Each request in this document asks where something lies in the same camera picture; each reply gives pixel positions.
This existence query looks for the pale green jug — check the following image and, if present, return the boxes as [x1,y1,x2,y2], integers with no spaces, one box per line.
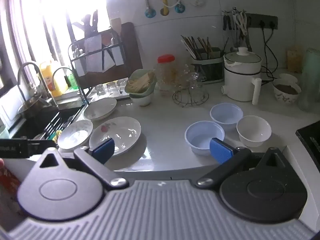
[298,48,320,113]

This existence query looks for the white bowl leaf print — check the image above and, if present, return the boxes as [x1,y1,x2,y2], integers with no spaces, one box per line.
[272,79,302,106]

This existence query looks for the bundle of wooden chopsticks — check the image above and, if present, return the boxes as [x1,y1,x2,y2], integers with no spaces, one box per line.
[181,35,220,59]

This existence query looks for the tall chrome faucet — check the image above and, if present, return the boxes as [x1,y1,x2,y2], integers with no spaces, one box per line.
[17,62,58,107]

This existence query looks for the green bottle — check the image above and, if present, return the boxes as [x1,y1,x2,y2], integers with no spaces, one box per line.
[65,69,79,90]

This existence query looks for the white electric pot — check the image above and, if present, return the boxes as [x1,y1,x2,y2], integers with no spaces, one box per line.
[221,47,262,105]

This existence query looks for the clear plastic jar red lid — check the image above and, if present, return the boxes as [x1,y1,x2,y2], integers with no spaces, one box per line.
[157,55,177,92]

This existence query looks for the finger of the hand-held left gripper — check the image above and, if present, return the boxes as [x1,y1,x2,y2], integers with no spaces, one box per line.
[28,139,57,155]

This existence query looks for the bundle of tan sticks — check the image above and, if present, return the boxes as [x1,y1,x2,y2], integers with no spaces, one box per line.
[127,72,155,93]

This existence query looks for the white ceramic bowl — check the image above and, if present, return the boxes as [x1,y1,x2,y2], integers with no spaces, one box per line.
[236,116,272,147]

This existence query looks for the pale blue plastic bowl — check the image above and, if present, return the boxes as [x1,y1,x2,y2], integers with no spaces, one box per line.
[185,121,225,156]
[210,103,243,132]

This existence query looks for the dark wooden cutting board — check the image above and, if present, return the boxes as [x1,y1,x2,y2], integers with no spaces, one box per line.
[119,22,143,73]

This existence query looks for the dark wall socket strip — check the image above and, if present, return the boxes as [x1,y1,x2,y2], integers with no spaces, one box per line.
[246,12,279,29]

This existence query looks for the black sink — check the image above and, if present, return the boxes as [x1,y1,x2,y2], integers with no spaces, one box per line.
[11,102,86,140]

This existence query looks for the white shallow plate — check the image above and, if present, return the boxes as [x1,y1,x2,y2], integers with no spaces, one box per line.
[83,97,118,121]

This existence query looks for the bundle of dark utensils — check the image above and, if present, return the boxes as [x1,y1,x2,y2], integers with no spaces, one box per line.
[42,115,64,141]

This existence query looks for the white-handled scissors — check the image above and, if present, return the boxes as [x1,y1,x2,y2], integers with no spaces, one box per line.
[232,7,250,37]

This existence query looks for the black power cable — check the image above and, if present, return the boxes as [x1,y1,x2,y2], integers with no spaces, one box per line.
[260,26,280,81]

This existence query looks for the steel pot lid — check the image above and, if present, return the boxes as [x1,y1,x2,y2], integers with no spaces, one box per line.
[17,96,51,115]

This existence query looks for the white plate blue pattern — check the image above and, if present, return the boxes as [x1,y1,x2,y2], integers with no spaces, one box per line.
[57,120,94,151]

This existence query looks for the yellow packet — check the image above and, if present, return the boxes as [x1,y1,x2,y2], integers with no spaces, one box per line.
[286,46,303,73]

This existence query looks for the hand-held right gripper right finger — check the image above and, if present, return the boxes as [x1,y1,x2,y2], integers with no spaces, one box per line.
[195,138,292,188]

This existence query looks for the green strainer basket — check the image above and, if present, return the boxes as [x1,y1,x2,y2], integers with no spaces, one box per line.
[125,69,158,99]

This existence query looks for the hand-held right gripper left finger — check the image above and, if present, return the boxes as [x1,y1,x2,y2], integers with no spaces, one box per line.
[37,138,129,190]

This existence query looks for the short chrome faucet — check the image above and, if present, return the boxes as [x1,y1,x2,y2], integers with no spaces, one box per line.
[51,67,76,98]

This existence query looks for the orange bottle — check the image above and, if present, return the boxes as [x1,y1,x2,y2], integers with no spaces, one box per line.
[40,61,68,97]

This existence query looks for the black stove top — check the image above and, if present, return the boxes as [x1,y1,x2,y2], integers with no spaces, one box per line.
[295,121,320,161]

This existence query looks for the white plate red flower print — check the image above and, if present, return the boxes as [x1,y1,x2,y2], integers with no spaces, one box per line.
[89,117,142,157]

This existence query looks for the black hanging tool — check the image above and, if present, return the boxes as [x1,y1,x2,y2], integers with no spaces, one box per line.
[222,10,232,31]

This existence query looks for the small white bowl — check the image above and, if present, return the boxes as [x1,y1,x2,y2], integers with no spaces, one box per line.
[279,73,298,84]

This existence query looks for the green utensil holder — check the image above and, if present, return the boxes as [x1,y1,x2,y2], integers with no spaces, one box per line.
[191,47,225,84]

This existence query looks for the light wooden board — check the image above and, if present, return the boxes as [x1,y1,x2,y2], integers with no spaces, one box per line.
[110,17,122,34]

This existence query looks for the dark knife handles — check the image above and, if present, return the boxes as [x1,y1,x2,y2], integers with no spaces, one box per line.
[72,9,101,38]

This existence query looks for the wire basket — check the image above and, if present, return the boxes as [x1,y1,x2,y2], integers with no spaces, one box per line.
[172,85,209,108]

